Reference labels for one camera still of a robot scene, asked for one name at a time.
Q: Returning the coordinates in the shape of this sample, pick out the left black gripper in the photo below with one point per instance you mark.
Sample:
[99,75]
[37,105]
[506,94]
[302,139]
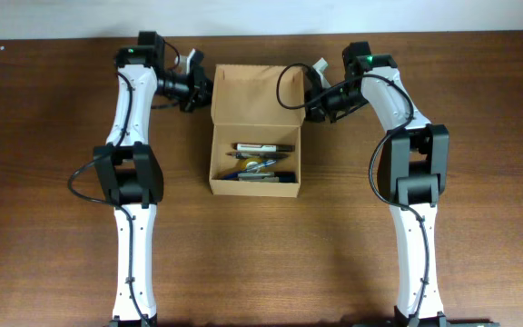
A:
[199,94]

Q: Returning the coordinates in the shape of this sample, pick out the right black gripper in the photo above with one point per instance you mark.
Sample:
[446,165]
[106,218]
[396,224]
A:
[311,94]

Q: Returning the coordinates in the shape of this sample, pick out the white marker with black cap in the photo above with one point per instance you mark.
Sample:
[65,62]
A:
[264,148]

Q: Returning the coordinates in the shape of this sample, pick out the brown cardboard box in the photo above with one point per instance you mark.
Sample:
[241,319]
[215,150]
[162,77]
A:
[247,108]

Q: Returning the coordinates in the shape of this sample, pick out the blue ballpoint pen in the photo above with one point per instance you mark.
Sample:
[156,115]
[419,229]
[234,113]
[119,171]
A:
[236,174]

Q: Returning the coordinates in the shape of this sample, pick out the black ballpoint pen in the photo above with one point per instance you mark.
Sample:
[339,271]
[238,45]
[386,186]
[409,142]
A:
[263,156]

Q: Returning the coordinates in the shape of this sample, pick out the silver marker with black cap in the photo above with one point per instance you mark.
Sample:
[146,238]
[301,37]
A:
[259,175]

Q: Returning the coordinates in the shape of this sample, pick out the yellow adhesive tape roll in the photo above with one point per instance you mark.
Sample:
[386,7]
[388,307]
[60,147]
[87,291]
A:
[252,164]

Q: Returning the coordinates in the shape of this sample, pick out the white marker with blue cap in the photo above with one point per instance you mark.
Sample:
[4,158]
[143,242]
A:
[270,179]

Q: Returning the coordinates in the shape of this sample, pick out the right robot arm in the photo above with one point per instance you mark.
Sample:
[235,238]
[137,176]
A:
[407,170]

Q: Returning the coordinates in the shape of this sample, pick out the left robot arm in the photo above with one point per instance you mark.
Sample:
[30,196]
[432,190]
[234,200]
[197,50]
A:
[127,169]

